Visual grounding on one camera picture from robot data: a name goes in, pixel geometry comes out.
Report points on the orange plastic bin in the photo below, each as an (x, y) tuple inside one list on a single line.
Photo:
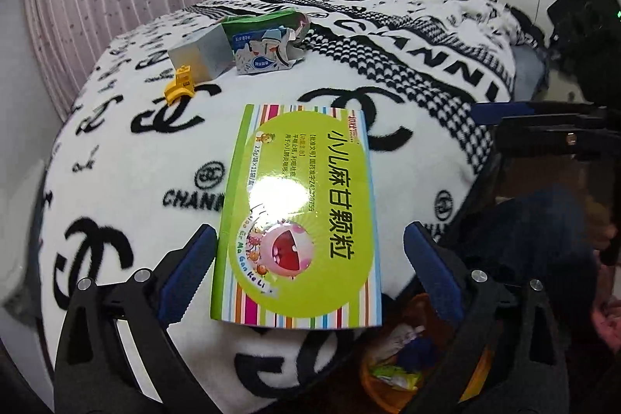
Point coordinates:
[(383, 399)]

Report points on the silver grey carton box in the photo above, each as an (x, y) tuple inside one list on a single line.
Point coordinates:
[(201, 52)]

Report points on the striped green medicine box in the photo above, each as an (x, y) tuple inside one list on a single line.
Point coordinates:
[(301, 200)]

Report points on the grey bed sheet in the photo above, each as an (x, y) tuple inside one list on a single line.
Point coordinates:
[(529, 69)]

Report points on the black and white printed blanket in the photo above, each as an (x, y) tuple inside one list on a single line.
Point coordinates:
[(145, 162)]

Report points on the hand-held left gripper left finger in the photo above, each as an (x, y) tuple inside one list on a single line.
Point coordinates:
[(189, 273)]

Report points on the green paper packet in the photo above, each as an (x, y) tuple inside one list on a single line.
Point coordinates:
[(257, 20)]

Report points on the blue plastic toy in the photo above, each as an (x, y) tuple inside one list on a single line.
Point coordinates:
[(417, 353)]

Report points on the blue and white milk carton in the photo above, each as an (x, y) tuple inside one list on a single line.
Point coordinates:
[(262, 50)]

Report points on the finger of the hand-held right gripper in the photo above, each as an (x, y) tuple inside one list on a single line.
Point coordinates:
[(548, 140), (499, 113)]

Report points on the green and yellow wrapper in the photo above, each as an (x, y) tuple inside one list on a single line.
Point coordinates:
[(393, 377)]

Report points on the person's right hand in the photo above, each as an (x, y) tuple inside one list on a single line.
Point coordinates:
[(604, 225)]

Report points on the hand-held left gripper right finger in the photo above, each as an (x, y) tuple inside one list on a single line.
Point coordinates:
[(432, 268)]

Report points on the yellow plastic toy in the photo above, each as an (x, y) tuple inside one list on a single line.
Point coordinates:
[(178, 88)]

